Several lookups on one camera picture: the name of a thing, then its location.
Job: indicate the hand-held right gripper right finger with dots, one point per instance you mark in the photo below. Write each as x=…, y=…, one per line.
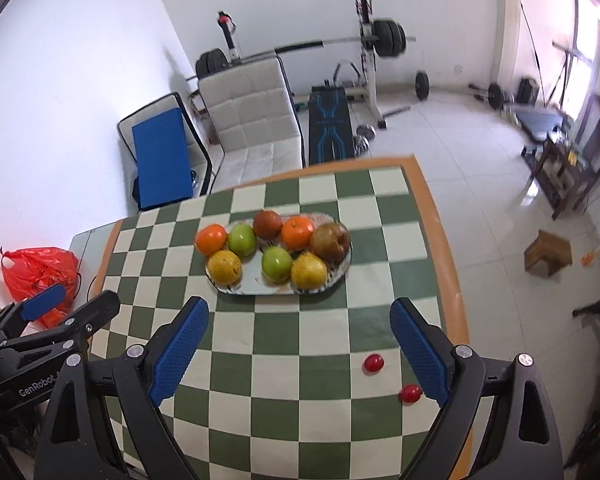
x=420, y=355

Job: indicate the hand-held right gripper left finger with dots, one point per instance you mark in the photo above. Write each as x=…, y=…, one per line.
x=180, y=350

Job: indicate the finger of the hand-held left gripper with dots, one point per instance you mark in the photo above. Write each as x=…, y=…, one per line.
x=95, y=312
x=42, y=302

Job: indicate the small red fruit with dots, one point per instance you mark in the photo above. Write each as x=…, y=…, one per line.
x=410, y=394
x=373, y=363

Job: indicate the yellow orange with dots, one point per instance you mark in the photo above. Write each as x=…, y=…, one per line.
x=224, y=266

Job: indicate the oval floral plate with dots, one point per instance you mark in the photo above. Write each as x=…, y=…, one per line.
x=250, y=282

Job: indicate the green apple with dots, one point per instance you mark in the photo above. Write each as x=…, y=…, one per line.
x=242, y=239
x=276, y=264

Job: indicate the yellow pear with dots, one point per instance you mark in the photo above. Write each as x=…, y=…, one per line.
x=309, y=271

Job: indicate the brown pear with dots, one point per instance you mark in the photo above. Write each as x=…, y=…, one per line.
x=330, y=241

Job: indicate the dark red apple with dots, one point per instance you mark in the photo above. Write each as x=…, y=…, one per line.
x=267, y=224

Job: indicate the red plastic bag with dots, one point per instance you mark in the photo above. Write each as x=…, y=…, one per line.
x=35, y=270

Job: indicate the grey folding table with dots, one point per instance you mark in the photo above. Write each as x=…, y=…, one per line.
x=87, y=240

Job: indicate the green white checkered tablecloth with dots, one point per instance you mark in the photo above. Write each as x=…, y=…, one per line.
x=290, y=320

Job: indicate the small wooden stool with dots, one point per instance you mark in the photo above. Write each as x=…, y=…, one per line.
x=547, y=255

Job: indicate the black chair with blue cushion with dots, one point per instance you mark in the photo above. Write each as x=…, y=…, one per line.
x=160, y=160

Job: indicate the small orange floor item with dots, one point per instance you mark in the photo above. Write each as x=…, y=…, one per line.
x=587, y=259

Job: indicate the chrome dumbbell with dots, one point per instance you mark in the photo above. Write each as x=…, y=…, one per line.
x=364, y=139

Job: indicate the black plastic crate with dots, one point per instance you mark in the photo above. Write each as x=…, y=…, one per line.
x=535, y=160

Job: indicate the short metal bar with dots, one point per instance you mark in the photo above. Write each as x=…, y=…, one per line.
x=397, y=111

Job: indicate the black workout bench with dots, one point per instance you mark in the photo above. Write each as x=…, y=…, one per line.
x=330, y=125

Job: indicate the white padded chair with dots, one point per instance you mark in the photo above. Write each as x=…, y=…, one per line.
x=250, y=110

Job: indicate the small barbell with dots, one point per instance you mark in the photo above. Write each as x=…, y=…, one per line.
x=421, y=86

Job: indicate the dark wooden chair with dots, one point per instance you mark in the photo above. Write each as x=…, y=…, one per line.
x=595, y=135

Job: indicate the white barbell rack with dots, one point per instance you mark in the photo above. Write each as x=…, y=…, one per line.
x=367, y=75

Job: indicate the black speaker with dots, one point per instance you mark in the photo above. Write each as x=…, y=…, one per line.
x=528, y=91

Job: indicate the barbell with black plates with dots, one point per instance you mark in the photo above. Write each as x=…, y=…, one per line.
x=300, y=45

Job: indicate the exercise machine frame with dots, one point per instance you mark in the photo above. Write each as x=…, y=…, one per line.
x=567, y=70

